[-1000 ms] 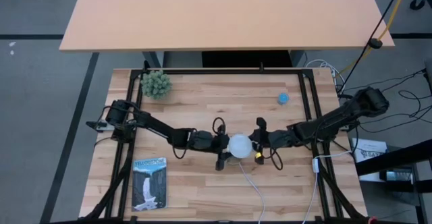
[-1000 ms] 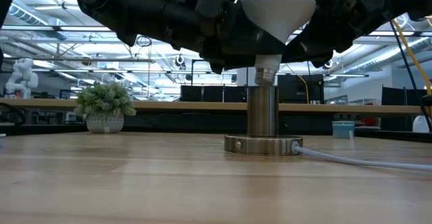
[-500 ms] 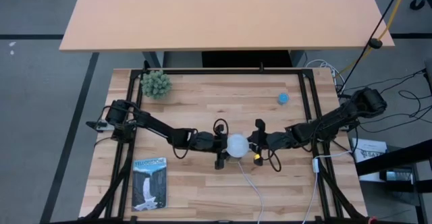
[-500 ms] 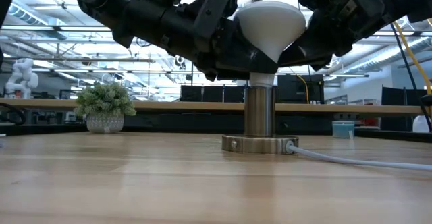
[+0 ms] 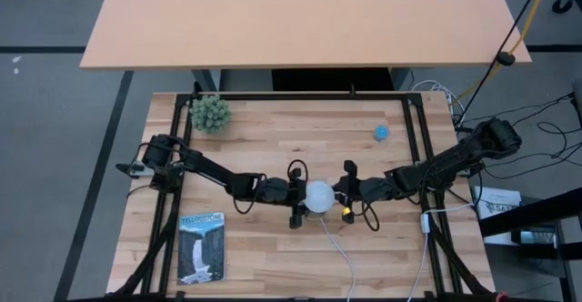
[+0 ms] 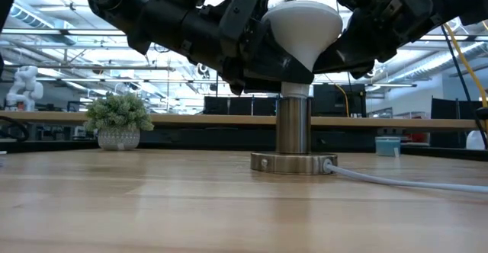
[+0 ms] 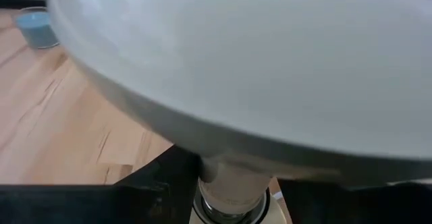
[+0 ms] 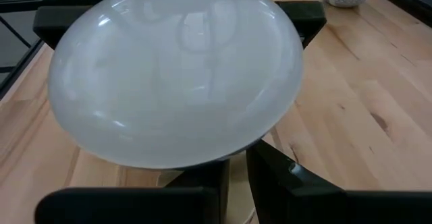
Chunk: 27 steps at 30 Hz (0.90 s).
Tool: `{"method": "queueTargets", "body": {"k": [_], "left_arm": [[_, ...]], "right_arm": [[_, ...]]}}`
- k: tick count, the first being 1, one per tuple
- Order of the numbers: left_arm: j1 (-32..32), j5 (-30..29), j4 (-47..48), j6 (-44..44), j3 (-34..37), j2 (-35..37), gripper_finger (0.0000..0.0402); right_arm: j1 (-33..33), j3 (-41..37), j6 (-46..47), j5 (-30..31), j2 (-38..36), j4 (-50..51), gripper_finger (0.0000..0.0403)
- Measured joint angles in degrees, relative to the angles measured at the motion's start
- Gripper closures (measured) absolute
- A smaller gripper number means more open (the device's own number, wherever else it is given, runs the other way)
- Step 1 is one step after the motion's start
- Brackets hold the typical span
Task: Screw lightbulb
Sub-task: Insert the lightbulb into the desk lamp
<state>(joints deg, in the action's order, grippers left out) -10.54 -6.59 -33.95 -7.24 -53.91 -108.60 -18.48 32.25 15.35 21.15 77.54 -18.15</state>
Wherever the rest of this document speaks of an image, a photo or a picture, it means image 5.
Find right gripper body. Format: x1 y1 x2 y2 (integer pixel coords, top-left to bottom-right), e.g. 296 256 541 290
341 159 365 225

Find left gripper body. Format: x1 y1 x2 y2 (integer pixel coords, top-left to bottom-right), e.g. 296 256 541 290
286 167 304 229

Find white flood lightbulb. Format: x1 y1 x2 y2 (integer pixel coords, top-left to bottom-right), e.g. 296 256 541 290
303 179 337 214

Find Yellowstone waterfall postcard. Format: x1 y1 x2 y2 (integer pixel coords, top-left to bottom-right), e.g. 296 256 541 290
176 211 227 287

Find green potted plant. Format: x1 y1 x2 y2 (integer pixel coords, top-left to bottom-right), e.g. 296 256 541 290
188 93 233 136

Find white printed box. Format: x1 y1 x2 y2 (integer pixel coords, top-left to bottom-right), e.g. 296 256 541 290
472 186 524 247

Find tan wooden desk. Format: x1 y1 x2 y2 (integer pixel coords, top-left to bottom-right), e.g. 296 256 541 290
79 0 533 95

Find black side table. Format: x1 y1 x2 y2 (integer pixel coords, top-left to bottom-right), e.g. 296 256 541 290
477 187 582 302

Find left camera cable loop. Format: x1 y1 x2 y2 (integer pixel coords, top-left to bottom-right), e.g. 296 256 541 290
287 158 310 186

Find camera cable loop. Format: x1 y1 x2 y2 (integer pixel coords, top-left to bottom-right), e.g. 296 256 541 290
361 200 381 233
287 158 310 186

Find right camera cable loop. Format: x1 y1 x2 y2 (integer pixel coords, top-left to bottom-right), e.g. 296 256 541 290
361 200 381 233

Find white lamp cord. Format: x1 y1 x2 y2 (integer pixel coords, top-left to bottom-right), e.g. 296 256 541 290
320 217 358 302

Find white cable with inline switch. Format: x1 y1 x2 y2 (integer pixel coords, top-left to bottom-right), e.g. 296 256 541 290
406 203 477 302

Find black aluminium table frame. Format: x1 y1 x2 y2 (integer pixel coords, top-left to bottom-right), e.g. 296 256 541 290
105 81 501 302

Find white cable bundle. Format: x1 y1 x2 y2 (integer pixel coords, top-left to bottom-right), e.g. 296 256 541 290
411 79 466 117

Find black cable with round clamp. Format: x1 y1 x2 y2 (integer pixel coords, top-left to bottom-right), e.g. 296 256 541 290
456 0 547 128

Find black floor cable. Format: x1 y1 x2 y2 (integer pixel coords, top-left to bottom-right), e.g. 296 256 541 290
463 91 582 180

